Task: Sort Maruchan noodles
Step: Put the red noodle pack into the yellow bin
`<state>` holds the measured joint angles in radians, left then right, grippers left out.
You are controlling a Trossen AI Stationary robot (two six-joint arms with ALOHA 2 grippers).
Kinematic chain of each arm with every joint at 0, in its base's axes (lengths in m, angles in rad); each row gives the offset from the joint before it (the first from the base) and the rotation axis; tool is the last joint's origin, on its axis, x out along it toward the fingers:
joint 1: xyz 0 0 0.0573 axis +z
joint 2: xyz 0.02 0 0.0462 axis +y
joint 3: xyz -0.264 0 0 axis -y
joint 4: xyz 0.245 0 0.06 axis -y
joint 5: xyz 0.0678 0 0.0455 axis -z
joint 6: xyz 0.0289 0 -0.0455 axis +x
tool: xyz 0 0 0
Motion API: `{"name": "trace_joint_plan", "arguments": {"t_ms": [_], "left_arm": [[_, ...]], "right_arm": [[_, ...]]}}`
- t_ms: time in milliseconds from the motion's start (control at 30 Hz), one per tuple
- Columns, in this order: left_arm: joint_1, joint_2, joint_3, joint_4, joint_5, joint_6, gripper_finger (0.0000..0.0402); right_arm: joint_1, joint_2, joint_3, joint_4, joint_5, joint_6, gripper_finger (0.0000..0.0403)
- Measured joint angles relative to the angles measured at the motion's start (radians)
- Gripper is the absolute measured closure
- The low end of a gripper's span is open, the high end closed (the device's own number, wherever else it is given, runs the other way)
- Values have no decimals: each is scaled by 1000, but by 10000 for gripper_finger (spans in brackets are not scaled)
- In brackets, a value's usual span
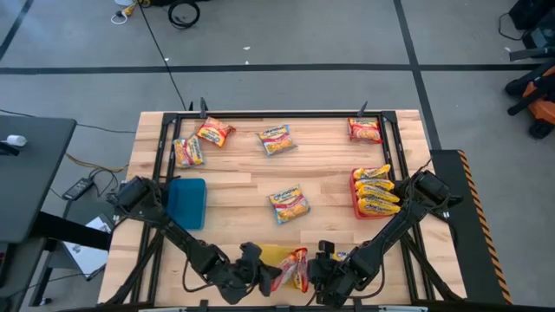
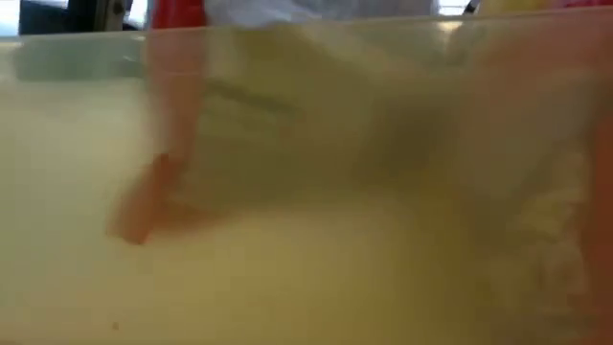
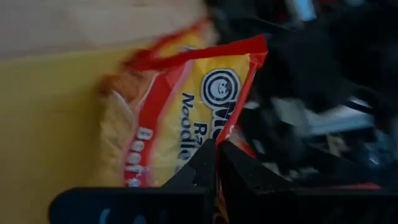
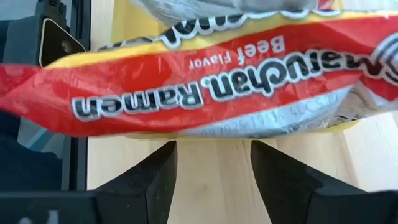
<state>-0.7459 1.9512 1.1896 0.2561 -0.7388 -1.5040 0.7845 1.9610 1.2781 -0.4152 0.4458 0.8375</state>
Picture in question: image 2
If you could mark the translucent yellow plastic bin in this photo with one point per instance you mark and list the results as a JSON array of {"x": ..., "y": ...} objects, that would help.
[{"x": 306, "y": 287}]

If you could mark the red Maruchan ramen noodle pack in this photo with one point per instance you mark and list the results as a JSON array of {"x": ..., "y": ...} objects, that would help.
[
  {"x": 177, "y": 12},
  {"x": 522, "y": 5}
]

